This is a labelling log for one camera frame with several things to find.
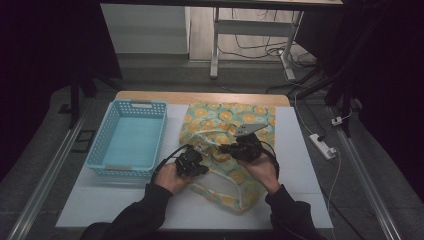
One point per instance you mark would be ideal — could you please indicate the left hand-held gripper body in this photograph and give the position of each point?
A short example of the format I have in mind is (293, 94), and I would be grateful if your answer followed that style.
(186, 161)

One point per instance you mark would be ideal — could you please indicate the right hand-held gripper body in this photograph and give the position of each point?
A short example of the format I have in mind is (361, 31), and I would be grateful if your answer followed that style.
(250, 148)

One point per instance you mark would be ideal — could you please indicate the green orange floral tote bag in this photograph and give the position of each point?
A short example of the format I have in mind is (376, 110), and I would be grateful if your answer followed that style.
(230, 120)

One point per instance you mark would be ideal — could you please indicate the light blue plastic basket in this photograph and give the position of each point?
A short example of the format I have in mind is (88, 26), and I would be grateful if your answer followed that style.
(128, 146)

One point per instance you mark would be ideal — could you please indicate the person's left hand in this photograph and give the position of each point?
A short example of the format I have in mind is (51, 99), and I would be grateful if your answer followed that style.
(171, 180)

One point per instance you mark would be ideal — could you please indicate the person's right hand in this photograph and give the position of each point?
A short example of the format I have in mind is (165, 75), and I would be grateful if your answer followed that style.
(263, 173)

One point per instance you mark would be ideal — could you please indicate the white foam board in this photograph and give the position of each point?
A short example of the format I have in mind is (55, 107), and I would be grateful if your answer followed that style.
(293, 156)

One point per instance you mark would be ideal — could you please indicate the white power strip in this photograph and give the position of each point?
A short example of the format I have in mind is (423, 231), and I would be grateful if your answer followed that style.
(321, 145)

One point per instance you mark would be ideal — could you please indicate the small white adapter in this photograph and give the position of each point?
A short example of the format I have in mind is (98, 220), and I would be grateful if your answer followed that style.
(337, 121)

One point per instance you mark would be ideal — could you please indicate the black metal stand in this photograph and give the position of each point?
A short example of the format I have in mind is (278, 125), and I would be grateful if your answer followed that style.
(75, 96)
(346, 83)

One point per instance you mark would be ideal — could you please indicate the white cabinet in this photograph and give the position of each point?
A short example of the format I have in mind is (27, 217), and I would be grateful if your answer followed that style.
(143, 30)

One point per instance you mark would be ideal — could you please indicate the aluminium rail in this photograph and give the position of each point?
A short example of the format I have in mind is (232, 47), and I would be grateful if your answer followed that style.
(50, 173)
(363, 180)

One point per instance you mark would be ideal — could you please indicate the white desk frame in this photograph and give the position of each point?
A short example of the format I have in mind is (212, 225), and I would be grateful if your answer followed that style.
(253, 27)

